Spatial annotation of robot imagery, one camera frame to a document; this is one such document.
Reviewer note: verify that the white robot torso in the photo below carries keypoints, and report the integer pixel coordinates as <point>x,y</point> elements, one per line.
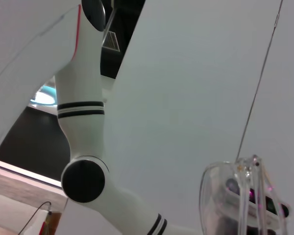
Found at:
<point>27,36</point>

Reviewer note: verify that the clear plastic glasses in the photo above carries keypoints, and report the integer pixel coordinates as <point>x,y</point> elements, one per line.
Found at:
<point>245,171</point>

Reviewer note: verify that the teal white round object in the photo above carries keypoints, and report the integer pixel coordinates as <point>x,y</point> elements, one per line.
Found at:
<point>47,90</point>

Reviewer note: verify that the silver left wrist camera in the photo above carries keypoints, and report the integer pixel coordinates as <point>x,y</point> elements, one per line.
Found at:
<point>269,208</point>

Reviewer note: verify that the metal vent grille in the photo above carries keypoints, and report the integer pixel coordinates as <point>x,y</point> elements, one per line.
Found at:
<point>110,41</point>

